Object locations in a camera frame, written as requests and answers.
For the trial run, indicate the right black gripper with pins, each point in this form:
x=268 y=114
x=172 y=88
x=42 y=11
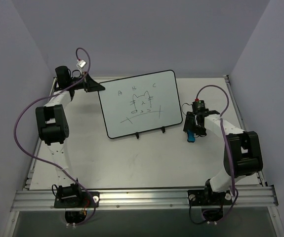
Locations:
x=189 y=124

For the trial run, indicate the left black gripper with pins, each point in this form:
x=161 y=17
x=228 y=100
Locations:
x=86 y=82

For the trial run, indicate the blue bone-shaped eraser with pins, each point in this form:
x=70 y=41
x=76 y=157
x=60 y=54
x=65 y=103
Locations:
x=190 y=137

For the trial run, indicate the white whiteboard black frame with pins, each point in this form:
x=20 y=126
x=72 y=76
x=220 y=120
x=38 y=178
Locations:
x=140 y=103

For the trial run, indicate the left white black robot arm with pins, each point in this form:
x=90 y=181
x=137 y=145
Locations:
x=54 y=130

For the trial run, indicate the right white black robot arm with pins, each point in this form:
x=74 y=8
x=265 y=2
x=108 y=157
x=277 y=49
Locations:
x=242 y=152

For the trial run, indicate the aluminium back rail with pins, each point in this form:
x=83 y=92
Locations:
x=108 y=77

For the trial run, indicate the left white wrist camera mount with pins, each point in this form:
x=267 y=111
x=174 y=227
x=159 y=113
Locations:
x=80 y=65

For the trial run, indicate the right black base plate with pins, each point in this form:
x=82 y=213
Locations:
x=201 y=197

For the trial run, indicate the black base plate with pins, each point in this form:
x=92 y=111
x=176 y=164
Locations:
x=78 y=202
x=201 y=197

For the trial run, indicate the aluminium front rail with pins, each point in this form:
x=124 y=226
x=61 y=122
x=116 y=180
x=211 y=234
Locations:
x=138 y=199

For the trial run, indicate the aluminium left side rail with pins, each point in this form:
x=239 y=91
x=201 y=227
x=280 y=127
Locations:
x=32 y=166

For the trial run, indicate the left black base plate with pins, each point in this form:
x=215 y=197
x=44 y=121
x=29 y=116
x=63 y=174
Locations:
x=78 y=202

